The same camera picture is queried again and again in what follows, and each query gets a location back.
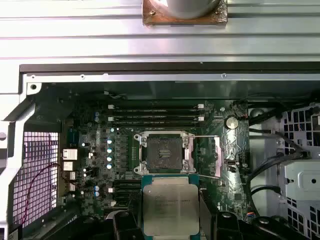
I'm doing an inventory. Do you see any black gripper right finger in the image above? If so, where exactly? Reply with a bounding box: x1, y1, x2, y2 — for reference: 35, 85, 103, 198
199, 191, 301, 240

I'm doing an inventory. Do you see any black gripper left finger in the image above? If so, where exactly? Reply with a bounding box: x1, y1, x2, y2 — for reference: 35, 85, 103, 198
63, 191, 144, 240

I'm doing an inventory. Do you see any silver CPU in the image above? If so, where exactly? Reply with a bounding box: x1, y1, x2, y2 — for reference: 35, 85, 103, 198
140, 174, 201, 238

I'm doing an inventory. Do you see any metal socket cover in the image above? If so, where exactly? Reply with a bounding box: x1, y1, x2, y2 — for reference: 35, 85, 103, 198
187, 134, 224, 180

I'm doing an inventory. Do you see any CPU socket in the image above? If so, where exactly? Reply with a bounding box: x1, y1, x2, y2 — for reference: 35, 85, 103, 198
133, 130, 197, 175

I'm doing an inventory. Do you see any green motherboard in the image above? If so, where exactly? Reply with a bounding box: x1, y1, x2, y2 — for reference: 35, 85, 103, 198
61, 99, 251, 227

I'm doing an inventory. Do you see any silver perforated drive cage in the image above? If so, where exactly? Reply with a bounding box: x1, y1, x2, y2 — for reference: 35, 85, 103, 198
273, 101, 320, 240

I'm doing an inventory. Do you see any blue rear port connector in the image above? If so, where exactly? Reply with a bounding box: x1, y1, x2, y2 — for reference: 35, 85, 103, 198
66, 127, 82, 148

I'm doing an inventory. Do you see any round coin battery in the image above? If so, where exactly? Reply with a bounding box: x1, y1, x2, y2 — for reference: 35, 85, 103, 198
224, 115, 240, 130

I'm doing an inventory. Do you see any thin red fan wire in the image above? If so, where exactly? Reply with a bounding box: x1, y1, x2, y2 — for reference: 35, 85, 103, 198
19, 161, 77, 226

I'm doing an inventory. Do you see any small wired black connector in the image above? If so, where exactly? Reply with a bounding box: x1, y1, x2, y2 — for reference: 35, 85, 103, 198
234, 101, 250, 120

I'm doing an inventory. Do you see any thick black cable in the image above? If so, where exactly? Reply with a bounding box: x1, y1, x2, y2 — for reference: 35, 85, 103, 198
248, 106, 282, 127

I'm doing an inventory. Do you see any thin white wire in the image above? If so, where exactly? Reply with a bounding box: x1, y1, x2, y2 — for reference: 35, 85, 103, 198
103, 90, 126, 100

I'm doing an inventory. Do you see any brown square base plate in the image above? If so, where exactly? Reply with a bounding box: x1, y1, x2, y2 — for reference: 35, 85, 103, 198
142, 0, 229, 27

